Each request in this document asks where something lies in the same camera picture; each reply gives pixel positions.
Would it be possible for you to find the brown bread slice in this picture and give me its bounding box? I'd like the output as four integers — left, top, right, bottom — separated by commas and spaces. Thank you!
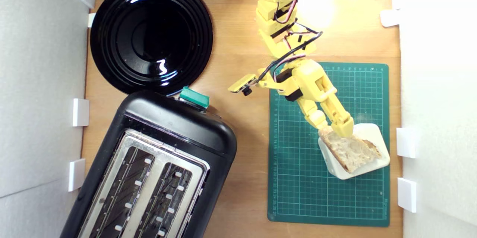
318, 126, 382, 174

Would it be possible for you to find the green toaster lever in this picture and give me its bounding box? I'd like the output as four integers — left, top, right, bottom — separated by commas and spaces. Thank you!
179, 86, 210, 109

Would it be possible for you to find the black two-slot toaster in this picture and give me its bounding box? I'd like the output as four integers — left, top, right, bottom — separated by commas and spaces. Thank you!
60, 90, 238, 238

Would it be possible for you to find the white rounded block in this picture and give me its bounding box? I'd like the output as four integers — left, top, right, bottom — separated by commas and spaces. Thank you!
318, 123, 391, 181

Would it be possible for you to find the green cutting mat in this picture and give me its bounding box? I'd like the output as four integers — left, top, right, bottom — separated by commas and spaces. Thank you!
267, 60, 391, 227

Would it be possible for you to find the black round plate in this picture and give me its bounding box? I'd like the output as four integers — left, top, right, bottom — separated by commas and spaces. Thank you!
90, 0, 214, 96

